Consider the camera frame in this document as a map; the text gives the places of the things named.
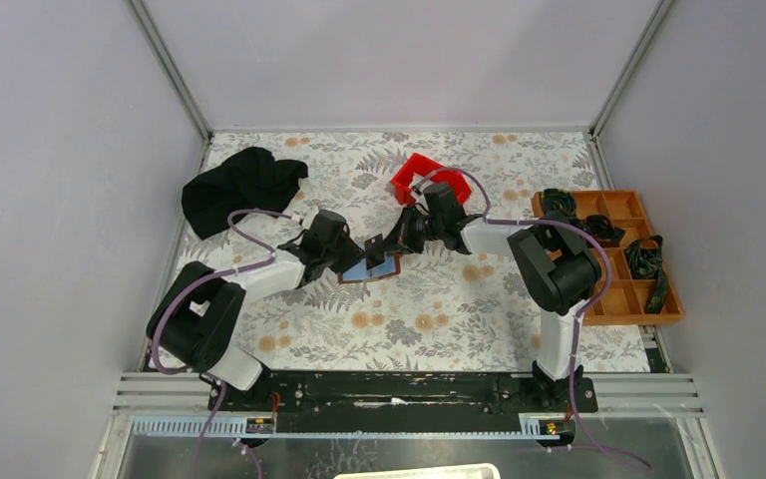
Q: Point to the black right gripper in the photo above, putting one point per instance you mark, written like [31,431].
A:
[403,236]

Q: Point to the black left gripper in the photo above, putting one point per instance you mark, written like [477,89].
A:
[351,252]

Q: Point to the brown leather card holder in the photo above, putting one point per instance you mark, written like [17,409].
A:
[361,272]

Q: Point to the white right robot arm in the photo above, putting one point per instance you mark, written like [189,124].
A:
[551,253]

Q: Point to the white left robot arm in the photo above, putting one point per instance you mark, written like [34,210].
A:
[196,320]

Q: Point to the red plastic bin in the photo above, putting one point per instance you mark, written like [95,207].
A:
[418,168]

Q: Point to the black cloth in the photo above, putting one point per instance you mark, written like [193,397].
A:
[249,179]

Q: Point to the floral table mat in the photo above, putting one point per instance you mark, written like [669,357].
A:
[444,311]

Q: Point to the dark rolled tie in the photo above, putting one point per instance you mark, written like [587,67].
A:
[602,229]
[560,201]

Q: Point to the orange compartment tray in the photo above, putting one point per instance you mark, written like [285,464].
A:
[624,302]

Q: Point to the dark patterned tie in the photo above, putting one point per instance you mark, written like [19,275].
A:
[644,259]

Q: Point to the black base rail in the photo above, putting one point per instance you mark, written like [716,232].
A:
[341,402]

